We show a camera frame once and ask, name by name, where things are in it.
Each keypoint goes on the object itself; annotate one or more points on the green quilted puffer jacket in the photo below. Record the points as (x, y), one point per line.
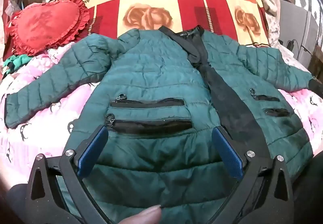
(156, 80)

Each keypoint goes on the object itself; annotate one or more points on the green cloth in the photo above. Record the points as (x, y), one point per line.
(14, 62)

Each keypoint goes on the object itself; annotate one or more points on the pink penguin print blanket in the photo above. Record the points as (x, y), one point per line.
(37, 138)

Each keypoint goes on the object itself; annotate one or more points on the grey cabinet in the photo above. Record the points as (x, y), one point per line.
(297, 27)

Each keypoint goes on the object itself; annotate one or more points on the person's left hand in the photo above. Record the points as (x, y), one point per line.
(145, 216)

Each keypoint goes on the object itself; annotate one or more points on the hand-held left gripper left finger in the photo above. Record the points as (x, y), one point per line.
(92, 153)

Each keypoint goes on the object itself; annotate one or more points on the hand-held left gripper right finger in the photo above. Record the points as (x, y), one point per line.
(228, 153)

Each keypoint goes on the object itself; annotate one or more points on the red heart-shaped ruffled pillow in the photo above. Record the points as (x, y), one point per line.
(43, 27)

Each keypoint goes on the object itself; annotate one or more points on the brown wooden furniture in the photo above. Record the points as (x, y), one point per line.
(316, 61)

